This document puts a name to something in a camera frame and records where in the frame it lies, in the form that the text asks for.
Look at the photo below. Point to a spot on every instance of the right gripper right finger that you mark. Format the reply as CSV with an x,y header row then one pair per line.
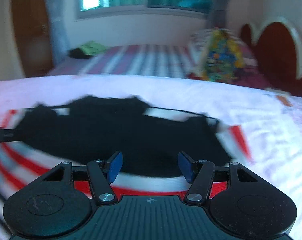
x,y
205,179

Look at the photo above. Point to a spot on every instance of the red heart-shaped headboard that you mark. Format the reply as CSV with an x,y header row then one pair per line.
x,y
277,47

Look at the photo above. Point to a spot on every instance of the striped white knit sweater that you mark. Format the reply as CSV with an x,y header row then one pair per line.
x,y
53,206

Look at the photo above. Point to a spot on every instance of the green and black clothes pile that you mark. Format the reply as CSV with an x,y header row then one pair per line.
x,y
87,50

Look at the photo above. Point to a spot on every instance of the grey curtain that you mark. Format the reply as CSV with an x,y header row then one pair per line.
x,y
217,14

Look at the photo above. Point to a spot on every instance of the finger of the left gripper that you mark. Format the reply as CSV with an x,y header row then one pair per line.
x,y
8,135

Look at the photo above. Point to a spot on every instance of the striped bed sheet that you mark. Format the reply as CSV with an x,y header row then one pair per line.
x,y
145,60

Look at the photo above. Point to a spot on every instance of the striped pillow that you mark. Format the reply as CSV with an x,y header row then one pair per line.
x,y
199,48

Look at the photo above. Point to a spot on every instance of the pink floral bed quilt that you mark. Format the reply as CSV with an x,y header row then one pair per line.
x,y
265,132

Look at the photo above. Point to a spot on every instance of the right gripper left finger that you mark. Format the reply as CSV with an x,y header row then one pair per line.
x,y
100,174

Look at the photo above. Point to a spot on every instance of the brown wooden door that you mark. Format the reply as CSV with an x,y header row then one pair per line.
x,y
31,29

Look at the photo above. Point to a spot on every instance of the pale blue left curtain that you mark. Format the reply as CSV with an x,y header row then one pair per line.
x,y
58,37

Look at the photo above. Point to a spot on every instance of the colourful cartoon pillow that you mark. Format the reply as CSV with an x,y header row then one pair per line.
x,y
223,58

